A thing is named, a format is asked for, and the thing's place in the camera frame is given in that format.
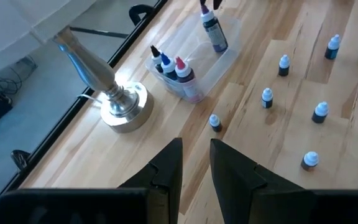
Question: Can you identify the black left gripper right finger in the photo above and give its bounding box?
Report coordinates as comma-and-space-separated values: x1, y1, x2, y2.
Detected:
209, 138, 358, 224

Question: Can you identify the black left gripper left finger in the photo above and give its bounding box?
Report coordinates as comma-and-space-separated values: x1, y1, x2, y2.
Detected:
0, 138, 184, 224

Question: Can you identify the large purple-tip food coloring bottle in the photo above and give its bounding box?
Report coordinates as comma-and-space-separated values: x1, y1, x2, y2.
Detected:
200, 2, 229, 54

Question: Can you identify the large blue-tip food coloring bottle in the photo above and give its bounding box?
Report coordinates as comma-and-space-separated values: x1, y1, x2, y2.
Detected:
160, 52, 178, 81

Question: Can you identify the large black-tip food coloring bottle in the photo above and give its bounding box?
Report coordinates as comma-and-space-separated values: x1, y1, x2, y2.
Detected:
149, 45, 164, 74

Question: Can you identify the large red-tip food coloring bottle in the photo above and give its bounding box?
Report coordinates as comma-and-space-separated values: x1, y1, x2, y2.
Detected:
174, 56, 204, 103

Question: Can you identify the small dark food coloring bottle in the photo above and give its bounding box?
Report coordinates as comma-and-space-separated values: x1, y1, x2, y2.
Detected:
278, 54, 291, 77
209, 113, 223, 133
261, 87, 274, 110
311, 101, 330, 124
324, 34, 341, 60

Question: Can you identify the clear plastic bin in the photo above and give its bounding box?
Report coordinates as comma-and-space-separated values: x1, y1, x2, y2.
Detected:
144, 11, 242, 104

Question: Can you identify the silver table lamp white shade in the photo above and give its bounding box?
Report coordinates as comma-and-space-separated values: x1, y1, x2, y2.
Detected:
0, 0, 155, 134

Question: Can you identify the black clamp handle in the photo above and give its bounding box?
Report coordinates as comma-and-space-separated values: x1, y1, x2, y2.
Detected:
10, 149, 31, 170
128, 4, 155, 26

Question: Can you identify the white lamp cord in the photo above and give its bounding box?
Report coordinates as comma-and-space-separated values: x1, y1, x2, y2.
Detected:
76, 93, 105, 103

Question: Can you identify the black aluminium table frame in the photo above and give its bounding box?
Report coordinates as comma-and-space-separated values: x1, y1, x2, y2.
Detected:
0, 0, 170, 215

